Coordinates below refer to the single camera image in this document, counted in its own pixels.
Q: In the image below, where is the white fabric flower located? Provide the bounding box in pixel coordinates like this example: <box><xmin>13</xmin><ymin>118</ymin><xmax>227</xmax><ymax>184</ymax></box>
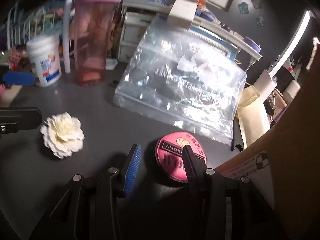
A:
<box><xmin>40</xmin><ymin>112</ymin><xmax>85</xmax><ymax>159</ymax></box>

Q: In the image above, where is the white plastic jar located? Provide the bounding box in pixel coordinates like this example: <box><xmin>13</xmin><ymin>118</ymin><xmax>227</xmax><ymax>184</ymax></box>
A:
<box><xmin>26</xmin><ymin>34</ymin><xmax>61</xmax><ymax>87</ymax></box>

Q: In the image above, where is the white desk lamp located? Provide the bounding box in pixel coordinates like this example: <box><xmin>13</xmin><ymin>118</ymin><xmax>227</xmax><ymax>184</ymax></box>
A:
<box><xmin>237</xmin><ymin>10</ymin><xmax>311</xmax><ymax>148</ymax></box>

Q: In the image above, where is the clear plastic zip bag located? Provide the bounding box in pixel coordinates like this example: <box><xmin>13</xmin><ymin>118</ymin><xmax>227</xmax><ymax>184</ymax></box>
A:
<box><xmin>114</xmin><ymin>16</ymin><xmax>247</xmax><ymax>144</ymax></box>

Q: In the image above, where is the cardboard box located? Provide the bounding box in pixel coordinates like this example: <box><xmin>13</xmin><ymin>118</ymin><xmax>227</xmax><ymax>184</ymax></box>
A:
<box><xmin>216</xmin><ymin>52</ymin><xmax>319</xmax><ymax>239</ymax></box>

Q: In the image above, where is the pink tumbler purple lid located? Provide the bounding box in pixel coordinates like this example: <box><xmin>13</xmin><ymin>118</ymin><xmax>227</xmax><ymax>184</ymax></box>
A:
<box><xmin>74</xmin><ymin>0</ymin><xmax>121</xmax><ymax>87</ymax></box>

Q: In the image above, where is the white mini drawer unit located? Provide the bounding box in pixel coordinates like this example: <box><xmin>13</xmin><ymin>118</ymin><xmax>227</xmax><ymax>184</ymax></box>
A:
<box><xmin>118</xmin><ymin>12</ymin><xmax>154</xmax><ymax>63</ymax></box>

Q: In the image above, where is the white wire rack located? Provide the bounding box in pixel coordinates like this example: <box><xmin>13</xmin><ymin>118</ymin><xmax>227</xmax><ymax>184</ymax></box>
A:
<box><xmin>1</xmin><ymin>0</ymin><xmax>65</xmax><ymax>70</ymax></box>

